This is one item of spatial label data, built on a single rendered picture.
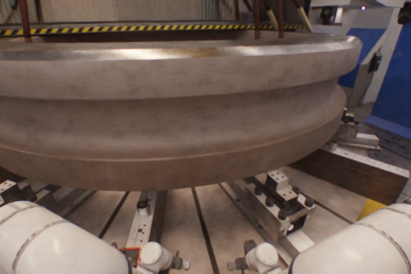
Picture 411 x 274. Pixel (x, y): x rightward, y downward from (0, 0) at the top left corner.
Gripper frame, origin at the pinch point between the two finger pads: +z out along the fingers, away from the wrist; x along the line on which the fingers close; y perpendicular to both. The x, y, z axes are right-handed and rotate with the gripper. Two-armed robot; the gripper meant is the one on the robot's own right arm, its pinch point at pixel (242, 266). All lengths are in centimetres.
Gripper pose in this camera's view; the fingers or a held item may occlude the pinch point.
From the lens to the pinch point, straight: 129.7
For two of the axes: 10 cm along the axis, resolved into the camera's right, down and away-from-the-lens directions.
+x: 9.8, 0.3, 1.8
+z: -1.6, 6.2, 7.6
